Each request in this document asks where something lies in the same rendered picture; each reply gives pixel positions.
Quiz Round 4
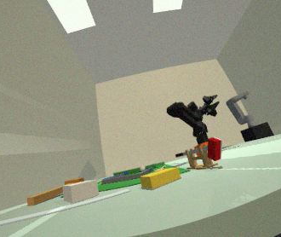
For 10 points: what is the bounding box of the beige rectangular block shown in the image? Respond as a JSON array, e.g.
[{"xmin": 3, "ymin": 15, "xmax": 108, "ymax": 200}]
[{"xmin": 62, "ymin": 180, "xmax": 99, "ymax": 203}]

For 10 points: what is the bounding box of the yellow rectangular block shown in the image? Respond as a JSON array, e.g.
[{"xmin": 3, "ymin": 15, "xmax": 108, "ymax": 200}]
[{"xmin": 140, "ymin": 168, "xmax": 181, "ymax": 188}]

